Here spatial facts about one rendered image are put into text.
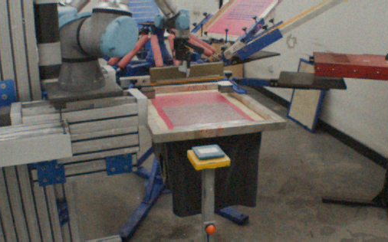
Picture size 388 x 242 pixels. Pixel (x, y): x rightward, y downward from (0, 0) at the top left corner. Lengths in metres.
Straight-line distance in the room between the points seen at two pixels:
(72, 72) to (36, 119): 0.18
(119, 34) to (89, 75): 0.19
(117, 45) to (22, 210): 0.77
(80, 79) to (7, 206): 0.60
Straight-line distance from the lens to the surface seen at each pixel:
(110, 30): 1.11
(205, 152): 1.49
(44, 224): 1.64
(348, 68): 2.66
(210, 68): 2.24
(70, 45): 1.24
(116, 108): 1.29
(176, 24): 1.96
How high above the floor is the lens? 1.55
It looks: 18 degrees down
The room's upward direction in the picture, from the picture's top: straight up
